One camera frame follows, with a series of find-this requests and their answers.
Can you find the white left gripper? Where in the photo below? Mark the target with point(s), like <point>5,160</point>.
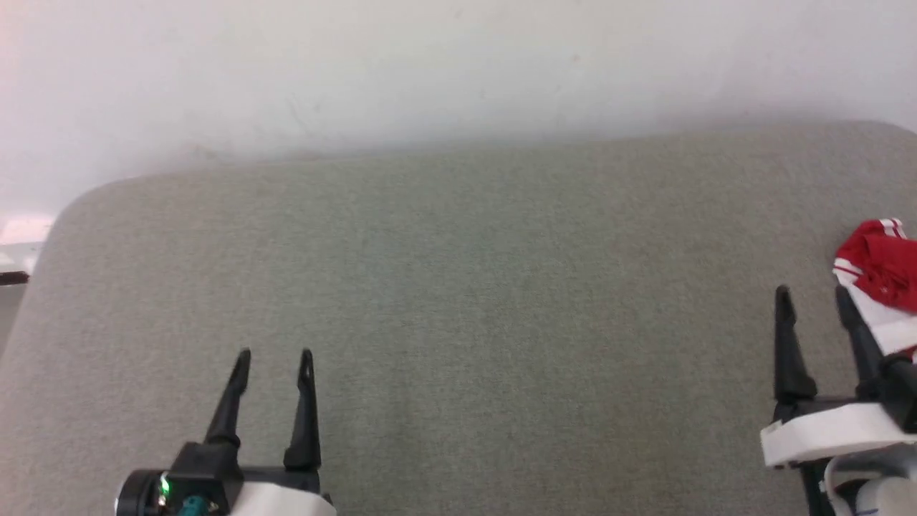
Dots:
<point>286,498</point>

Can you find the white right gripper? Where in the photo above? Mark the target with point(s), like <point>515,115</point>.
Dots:
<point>831,433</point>

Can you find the red white basketball jersey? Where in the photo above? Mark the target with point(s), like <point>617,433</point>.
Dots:
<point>885,265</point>

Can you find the grey fabric sofa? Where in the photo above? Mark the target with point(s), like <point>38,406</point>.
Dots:
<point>466,322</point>

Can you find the black baseboard strip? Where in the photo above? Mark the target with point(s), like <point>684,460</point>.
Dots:
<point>13,278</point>

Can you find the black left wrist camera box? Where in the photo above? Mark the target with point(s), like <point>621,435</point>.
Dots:
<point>208,466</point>

